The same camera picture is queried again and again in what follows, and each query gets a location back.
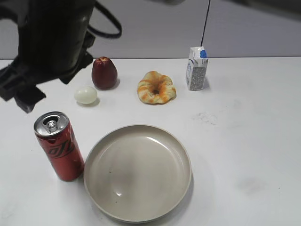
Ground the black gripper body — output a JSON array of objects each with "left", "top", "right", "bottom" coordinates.
[{"left": 0, "top": 0, "right": 95, "bottom": 113}]

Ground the red cola can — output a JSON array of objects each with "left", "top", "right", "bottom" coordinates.
[{"left": 34, "top": 111, "right": 85, "bottom": 182}]

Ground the beige round plate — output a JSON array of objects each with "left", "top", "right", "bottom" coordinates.
[{"left": 83, "top": 125, "right": 192, "bottom": 224}]

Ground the dark red wax apple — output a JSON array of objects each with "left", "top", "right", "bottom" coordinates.
[{"left": 92, "top": 56, "right": 118, "bottom": 90}]

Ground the white egg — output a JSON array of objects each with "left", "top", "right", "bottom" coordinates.
[{"left": 74, "top": 86, "right": 97, "bottom": 104}]

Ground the white blue milk carton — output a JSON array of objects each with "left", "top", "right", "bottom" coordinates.
[{"left": 186, "top": 47, "right": 208, "bottom": 91}]

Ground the black looped cable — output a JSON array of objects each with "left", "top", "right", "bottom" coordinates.
[{"left": 87, "top": 0, "right": 123, "bottom": 39}]

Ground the glazed pastry ring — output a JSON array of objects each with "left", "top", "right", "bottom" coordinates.
[{"left": 137, "top": 71, "right": 177, "bottom": 105}]

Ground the thin black hanging cable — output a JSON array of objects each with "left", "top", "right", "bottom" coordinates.
[{"left": 200, "top": 0, "right": 211, "bottom": 47}]

